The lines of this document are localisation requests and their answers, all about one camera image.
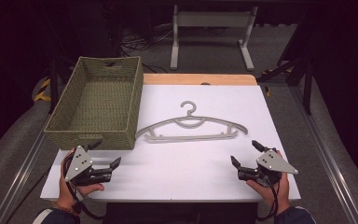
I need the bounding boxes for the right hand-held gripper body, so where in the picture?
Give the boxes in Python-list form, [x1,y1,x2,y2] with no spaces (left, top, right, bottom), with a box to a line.
[238,148,299,188]

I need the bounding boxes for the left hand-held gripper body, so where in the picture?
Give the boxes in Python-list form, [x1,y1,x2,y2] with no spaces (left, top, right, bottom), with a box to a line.
[63,145,113,188]

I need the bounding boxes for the green woven basket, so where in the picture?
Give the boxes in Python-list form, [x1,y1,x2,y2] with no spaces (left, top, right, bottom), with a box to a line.
[44,55,145,151]

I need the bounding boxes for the grey plastic clothes hanger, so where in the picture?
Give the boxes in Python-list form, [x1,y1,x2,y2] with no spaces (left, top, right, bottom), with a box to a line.
[135,100,249,144]

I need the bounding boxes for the person's right hand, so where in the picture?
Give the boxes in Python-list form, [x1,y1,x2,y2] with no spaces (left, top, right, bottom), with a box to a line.
[245,150,292,217]

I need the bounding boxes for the person's left hand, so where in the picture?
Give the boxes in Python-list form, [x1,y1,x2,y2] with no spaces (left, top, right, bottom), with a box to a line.
[56,147,105,210]

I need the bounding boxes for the white table mat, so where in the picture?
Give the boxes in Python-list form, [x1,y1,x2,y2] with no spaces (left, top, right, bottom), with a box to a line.
[39,84,302,203]

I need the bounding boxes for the black metal stand leg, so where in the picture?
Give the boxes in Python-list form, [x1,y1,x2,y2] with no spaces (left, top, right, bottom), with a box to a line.
[48,57,61,115]

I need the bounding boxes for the yellow black hazard tape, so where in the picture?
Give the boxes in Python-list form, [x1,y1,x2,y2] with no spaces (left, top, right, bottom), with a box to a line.
[33,77,52,103]

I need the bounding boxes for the black metal stand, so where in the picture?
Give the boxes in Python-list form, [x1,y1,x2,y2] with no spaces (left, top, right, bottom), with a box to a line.
[256,55,313,116]

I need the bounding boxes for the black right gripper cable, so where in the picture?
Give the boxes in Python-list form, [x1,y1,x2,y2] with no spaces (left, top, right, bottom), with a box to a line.
[256,177,282,222]

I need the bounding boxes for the beaded wrist bracelet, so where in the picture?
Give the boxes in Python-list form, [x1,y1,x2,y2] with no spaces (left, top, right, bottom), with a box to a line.
[49,201,80,217]

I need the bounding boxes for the metal floor rail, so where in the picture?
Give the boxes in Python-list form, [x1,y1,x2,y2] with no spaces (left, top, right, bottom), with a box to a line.
[0,115,51,224]
[287,86,358,224]

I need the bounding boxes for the black floor cables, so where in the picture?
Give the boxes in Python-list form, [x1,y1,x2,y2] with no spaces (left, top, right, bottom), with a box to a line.
[120,27,175,75]

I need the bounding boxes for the white metal stand frame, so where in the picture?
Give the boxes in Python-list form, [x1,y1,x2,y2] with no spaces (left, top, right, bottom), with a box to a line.
[170,4,259,72]

